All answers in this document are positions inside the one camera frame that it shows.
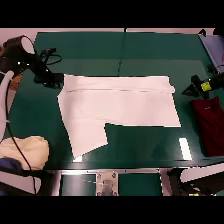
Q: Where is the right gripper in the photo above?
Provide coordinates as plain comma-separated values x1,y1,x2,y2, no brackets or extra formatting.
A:
181,74,212,100

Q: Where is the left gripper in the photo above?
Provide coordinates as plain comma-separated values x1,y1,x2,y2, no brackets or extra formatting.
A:
32,71,65,89

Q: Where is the white T-shirt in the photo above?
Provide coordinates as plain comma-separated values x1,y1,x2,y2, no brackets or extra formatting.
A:
56,73,182,159

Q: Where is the brown cardboard box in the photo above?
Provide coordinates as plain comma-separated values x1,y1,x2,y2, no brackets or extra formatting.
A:
9,73,24,92

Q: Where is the red garment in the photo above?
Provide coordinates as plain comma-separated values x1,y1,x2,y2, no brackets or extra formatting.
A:
191,96,224,157

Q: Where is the pale blue garment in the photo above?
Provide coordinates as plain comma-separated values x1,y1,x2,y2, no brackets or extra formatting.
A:
199,33,224,65

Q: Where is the pale yellow garment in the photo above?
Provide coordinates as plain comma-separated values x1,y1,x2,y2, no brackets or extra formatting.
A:
0,135,51,171

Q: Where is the black cable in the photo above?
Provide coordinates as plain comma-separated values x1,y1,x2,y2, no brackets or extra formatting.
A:
4,83,38,197
43,53,64,66

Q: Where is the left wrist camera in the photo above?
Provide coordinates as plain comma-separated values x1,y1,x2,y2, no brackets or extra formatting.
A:
39,47,58,64

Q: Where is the silver frame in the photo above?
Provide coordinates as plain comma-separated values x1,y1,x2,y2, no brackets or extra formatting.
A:
46,166,210,197

